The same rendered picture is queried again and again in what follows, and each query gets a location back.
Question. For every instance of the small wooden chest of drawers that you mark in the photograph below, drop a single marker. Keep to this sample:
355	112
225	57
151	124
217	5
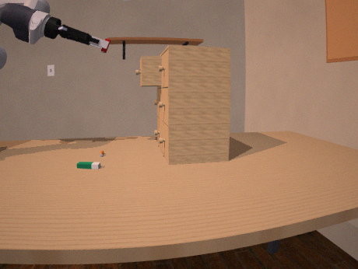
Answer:
198	104

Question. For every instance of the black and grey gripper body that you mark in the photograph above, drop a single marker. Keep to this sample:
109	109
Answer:
51	28

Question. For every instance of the red 9v battery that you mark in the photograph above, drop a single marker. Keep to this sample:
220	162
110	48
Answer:
103	49

